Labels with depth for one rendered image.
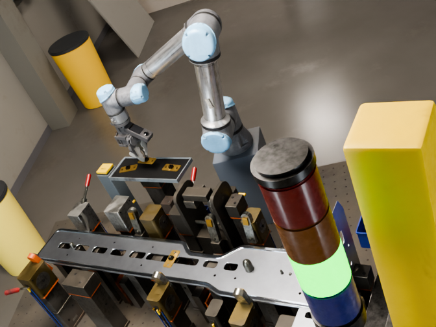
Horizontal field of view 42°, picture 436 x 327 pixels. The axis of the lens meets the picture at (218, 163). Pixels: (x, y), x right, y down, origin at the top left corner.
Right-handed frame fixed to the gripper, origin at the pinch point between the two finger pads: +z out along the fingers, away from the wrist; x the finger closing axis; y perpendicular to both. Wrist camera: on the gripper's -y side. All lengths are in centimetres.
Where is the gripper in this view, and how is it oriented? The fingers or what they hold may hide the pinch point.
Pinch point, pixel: (145, 157)
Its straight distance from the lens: 239.2
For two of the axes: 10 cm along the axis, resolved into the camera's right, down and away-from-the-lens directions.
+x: -4.7, 6.6, -5.9
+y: -8.1, -0.6, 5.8
